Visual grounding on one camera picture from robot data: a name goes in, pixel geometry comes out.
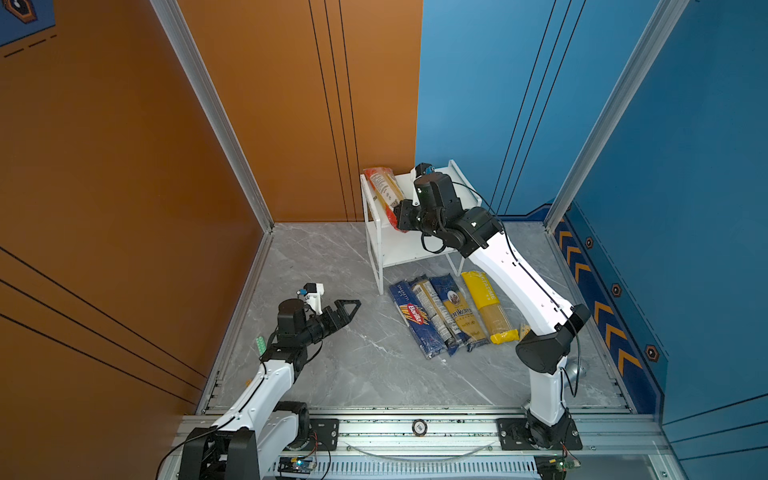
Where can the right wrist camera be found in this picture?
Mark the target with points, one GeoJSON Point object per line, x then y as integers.
{"type": "Point", "coordinates": [423, 169]}

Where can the silver metal cylinder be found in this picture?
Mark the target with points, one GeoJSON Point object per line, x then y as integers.
{"type": "Point", "coordinates": [576, 369]}

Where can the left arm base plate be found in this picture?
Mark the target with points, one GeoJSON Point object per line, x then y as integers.
{"type": "Point", "coordinates": [285, 431]}

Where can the red spaghetti bag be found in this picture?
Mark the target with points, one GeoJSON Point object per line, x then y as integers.
{"type": "Point", "coordinates": [387, 190]}

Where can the left circuit board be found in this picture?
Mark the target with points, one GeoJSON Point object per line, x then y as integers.
{"type": "Point", "coordinates": [296, 466]}

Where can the circuit board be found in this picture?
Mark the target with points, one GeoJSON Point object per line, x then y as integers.
{"type": "Point", "coordinates": [555, 468]}
{"type": "Point", "coordinates": [296, 466]}

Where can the round rail knob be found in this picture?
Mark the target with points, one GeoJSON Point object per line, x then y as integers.
{"type": "Point", "coordinates": [419, 427]}

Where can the aluminium front rail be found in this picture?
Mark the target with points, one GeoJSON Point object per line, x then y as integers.
{"type": "Point", "coordinates": [463, 443]}

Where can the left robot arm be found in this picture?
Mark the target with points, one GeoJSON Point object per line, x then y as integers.
{"type": "Point", "coordinates": [245, 441]}

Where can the white two-tier shelf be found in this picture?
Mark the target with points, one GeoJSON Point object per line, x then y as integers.
{"type": "Point", "coordinates": [388, 247]}

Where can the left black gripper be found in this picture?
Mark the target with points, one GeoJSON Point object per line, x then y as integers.
{"type": "Point", "coordinates": [341, 320]}

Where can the right circuit board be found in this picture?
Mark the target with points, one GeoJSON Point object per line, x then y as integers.
{"type": "Point", "coordinates": [555, 468]}

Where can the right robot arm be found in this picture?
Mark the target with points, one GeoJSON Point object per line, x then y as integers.
{"type": "Point", "coordinates": [477, 234]}

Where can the blue Barilla spaghetti bag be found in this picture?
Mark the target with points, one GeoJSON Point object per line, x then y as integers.
{"type": "Point", "coordinates": [415, 317]}

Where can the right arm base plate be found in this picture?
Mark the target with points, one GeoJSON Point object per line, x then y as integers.
{"type": "Point", "coordinates": [527, 434]}

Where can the green connector block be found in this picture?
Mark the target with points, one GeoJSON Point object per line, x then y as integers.
{"type": "Point", "coordinates": [261, 345]}

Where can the blue yellow spaghetti bag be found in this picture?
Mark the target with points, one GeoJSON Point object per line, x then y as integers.
{"type": "Point", "coordinates": [462, 320]}

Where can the clear white-label spaghetti bag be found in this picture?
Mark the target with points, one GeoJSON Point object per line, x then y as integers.
{"type": "Point", "coordinates": [441, 319]}

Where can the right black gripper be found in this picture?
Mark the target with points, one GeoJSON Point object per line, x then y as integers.
{"type": "Point", "coordinates": [406, 207]}

